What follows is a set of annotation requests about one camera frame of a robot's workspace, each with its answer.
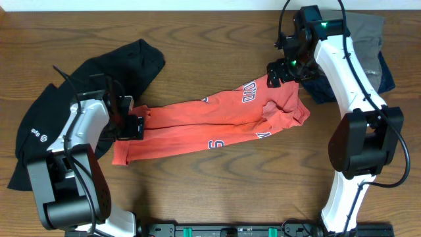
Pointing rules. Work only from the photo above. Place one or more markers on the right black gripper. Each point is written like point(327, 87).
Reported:
point(281, 64)

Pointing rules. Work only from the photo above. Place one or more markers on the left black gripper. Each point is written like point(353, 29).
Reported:
point(133, 127)

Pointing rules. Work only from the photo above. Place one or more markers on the red orange printed t-shirt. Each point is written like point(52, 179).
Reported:
point(250, 112)

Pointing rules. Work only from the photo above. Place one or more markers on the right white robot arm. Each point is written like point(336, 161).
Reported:
point(366, 138)

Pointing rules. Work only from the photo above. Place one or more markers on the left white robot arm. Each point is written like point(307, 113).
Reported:
point(70, 190)

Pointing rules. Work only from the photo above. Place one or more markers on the navy blue folded garment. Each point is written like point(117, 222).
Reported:
point(321, 91)

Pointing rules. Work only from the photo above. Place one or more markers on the black garment with white logo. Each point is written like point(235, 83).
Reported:
point(132, 68)

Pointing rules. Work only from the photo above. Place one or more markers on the grey folded t-shirt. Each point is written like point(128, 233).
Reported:
point(367, 36)

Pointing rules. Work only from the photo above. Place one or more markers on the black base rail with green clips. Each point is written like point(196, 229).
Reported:
point(284, 230)

